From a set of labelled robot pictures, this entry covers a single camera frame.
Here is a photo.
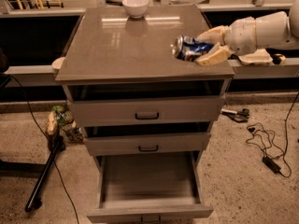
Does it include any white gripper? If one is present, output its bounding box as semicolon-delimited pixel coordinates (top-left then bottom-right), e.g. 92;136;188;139
195;17;256;66

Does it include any blue pepsi can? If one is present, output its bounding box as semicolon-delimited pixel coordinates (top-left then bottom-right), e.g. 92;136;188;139
172;35;214;62

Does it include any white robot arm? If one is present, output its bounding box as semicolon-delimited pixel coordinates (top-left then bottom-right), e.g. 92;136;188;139
195;0;299;66

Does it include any grey top drawer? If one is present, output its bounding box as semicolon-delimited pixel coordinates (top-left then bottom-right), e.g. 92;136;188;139
68;79;229;127

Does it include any grey drawer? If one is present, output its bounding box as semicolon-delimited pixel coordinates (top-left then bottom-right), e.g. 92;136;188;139
87;152;213;224
84;121;210;156
68;79;229;127

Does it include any grey middle drawer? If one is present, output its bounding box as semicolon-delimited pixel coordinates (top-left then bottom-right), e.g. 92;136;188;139
84;121;210;156

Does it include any grey drawer cabinet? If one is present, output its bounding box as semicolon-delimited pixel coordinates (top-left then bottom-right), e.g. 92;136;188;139
55;5;235;161

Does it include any grey bottom drawer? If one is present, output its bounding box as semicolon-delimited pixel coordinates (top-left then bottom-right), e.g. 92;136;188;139
87;152;213;224

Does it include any white foam takeout container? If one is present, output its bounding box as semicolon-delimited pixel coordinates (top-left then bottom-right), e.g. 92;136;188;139
238;49;273;65

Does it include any yellow black tape measure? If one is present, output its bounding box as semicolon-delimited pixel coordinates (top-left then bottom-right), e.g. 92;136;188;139
272;53;286;64

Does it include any white ceramic bowl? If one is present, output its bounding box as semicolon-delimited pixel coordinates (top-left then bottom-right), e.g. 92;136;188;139
122;0;149;19

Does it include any green snack bag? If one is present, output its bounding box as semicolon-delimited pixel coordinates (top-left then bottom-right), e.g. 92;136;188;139
52;105;76;130

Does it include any black tripod leg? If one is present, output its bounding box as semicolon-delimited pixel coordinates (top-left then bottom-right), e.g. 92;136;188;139
24;135;64;213

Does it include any black power adapter with cable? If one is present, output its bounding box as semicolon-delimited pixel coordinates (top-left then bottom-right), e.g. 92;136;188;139
246;93;299;178

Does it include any black floor cable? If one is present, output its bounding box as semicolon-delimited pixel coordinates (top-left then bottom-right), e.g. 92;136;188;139
0;73;80;224

